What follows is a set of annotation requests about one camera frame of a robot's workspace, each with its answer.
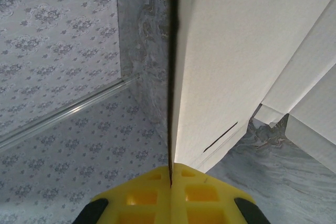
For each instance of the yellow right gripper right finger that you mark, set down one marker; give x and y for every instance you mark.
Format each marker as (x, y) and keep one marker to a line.
(202, 197)

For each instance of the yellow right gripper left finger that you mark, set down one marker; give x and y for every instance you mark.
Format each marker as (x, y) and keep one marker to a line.
(136, 203)

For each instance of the yellow and white paper box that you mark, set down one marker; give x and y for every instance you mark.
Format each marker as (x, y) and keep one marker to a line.
(223, 51)

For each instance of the aluminium frame post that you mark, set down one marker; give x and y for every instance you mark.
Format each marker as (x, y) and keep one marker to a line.
(65, 111)

